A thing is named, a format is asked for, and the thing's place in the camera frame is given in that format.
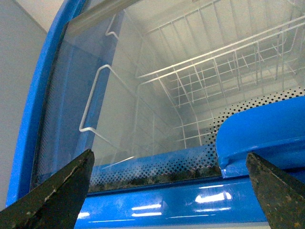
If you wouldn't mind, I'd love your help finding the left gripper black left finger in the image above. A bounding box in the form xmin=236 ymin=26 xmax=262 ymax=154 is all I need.
xmin=0 ymin=149 xmax=95 ymax=229

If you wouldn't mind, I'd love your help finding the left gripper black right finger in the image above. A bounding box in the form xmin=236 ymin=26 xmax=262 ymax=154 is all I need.
xmin=246 ymin=152 xmax=305 ymax=229

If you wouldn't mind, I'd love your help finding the glass sliding freezer lid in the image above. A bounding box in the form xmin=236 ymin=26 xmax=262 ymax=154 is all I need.
xmin=30 ymin=0 xmax=305 ymax=192

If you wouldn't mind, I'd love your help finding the white chest freezer blue rim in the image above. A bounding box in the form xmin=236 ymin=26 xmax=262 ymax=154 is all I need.
xmin=5 ymin=0 xmax=305 ymax=224

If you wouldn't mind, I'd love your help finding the white wire freezer basket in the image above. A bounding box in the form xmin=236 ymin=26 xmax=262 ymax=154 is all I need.
xmin=84 ymin=0 xmax=305 ymax=155

